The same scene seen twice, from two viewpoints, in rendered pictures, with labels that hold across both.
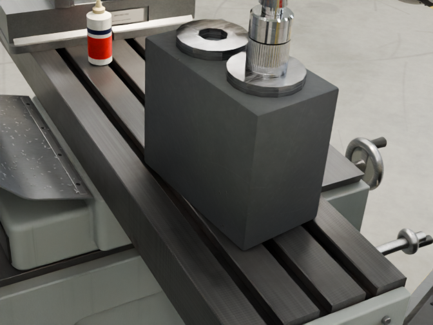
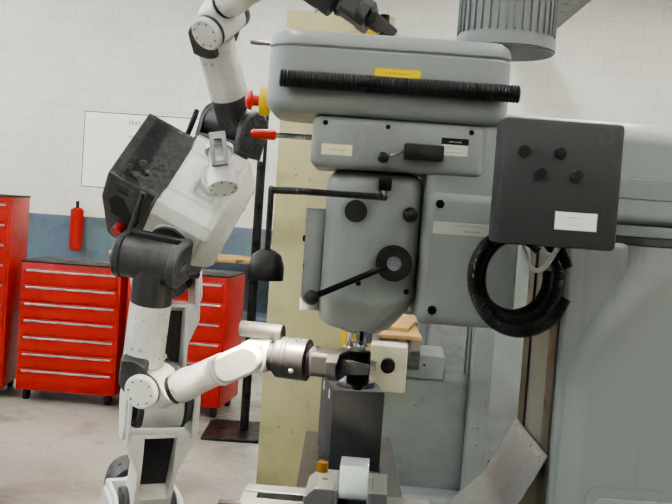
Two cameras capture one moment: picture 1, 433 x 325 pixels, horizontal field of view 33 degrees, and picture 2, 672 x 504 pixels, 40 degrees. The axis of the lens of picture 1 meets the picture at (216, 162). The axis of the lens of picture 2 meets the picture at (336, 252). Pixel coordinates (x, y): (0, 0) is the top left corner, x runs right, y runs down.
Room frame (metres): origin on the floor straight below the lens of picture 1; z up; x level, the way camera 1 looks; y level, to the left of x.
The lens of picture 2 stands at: (2.68, 1.07, 1.56)
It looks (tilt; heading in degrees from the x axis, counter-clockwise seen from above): 3 degrees down; 211
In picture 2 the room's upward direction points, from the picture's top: 4 degrees clockwise
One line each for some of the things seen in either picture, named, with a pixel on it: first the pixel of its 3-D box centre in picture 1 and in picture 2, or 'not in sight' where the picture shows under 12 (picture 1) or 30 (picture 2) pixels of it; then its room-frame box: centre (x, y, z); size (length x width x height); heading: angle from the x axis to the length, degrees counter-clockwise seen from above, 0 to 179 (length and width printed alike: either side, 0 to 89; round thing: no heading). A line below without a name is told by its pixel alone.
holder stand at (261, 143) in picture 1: (232, 124); (349, 416); (0.77, -0.02, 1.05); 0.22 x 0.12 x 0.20; 39
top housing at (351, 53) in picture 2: not in sight; (386, 85); (1.03, 0.16, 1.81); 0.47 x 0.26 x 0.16; 121
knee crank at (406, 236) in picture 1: (393, 246); not in sight; (1.18, -0.38, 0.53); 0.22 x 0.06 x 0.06; 121
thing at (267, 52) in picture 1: (269, 43); not in sight; (0.74, -0.05, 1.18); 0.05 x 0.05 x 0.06
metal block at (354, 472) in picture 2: not in sight; (354, 477); (1.24, 0.27, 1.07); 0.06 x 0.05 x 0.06; 28
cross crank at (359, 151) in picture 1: (350, 167); not in sight; (1.29, -0.29, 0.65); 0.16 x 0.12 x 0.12; 121
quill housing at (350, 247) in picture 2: not in sight; (369, 250); (1.03, 0.15, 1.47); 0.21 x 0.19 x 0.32; 31
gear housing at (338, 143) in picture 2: not in sight; (395, 149); (1.01, 0.18, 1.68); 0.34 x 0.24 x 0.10; 121
